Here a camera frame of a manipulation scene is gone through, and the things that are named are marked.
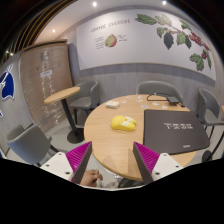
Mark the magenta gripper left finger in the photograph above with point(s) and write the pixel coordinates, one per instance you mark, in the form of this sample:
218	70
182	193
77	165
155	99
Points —
78	159

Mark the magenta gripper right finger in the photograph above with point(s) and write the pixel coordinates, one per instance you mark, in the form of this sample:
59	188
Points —
146	160

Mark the dark grey mouse pad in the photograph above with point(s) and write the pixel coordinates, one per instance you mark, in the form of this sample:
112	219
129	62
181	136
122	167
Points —
173	132

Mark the yellow computer mouse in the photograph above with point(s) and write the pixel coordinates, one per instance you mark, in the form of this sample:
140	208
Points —
123	123

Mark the person's bare hand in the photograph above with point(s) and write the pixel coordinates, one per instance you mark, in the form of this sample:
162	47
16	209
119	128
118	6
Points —
90	178

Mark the small round high table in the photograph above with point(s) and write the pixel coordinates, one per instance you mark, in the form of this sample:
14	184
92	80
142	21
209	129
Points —
76	134

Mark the round wooden table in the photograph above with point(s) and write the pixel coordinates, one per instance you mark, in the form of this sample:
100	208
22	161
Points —
113	149

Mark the grey armchair front left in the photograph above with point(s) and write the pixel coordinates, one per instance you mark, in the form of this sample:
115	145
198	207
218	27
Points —
30	144

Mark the grey armchair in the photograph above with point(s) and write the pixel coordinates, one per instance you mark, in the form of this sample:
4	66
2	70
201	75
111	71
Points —
86	99
208	110
30	144
158	88

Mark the grey armchair back left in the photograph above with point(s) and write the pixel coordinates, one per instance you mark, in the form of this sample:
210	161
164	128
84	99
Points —
86	99

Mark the white card box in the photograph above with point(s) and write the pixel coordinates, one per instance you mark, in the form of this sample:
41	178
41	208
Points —
112	104

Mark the black power adapter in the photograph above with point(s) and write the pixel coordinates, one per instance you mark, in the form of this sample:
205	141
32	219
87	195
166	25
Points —
173	100

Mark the grey armchair back middle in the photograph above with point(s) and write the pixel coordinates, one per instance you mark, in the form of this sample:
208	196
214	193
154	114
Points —
158	88

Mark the grey armchair right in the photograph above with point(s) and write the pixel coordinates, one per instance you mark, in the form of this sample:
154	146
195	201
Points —
208	110

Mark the wooden wall cabinet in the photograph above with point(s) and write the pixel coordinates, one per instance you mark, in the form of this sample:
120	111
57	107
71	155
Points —
45	70

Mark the blue white wall logo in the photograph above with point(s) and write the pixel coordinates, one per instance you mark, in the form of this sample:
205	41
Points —
7	85

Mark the coffee cherries wall poster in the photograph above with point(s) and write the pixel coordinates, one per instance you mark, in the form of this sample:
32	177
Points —
143	36

